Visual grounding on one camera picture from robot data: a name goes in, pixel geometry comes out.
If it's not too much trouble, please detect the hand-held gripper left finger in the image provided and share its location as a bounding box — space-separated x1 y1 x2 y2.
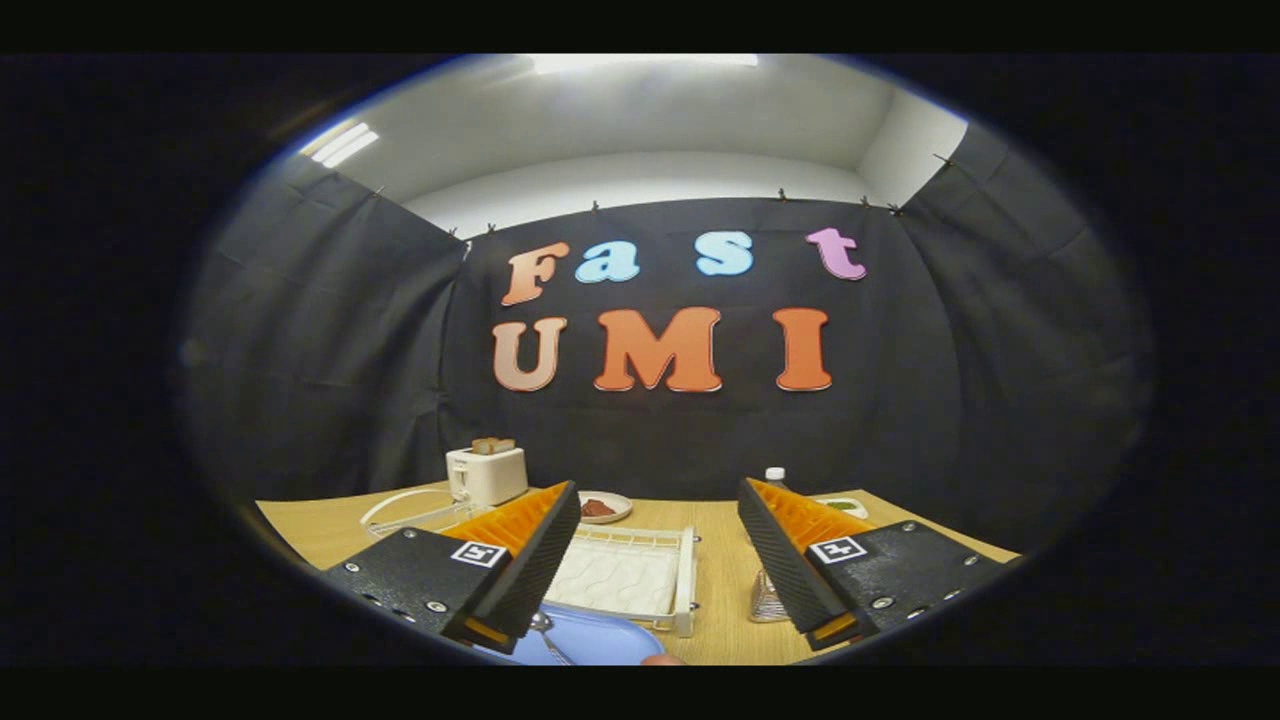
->
320 481 582 656

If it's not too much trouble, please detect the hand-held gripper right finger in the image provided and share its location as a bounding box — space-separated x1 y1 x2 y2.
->
738 478 1023 651

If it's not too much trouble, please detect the metal wire basket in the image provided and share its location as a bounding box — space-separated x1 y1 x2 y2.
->
748 570 793 624

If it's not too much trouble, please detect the white wire dish rack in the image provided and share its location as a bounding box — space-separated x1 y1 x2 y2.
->
360 487 698 638

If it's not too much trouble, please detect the blue plate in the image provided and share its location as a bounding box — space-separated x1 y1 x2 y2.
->
470 603 669 666

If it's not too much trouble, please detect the small plate with red food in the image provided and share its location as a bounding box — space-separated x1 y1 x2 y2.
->
577 490 634 525

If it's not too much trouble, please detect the white toaster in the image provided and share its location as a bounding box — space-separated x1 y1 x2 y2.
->
446 446 529 507

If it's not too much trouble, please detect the black backdrop cloth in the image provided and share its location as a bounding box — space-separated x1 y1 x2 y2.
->
180 120 1151 561

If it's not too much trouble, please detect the striped ceiling light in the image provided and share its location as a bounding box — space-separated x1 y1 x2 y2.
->
300 120 381 169

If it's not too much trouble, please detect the wide ceiling light panel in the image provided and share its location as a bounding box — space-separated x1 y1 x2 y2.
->
530 53 761 76

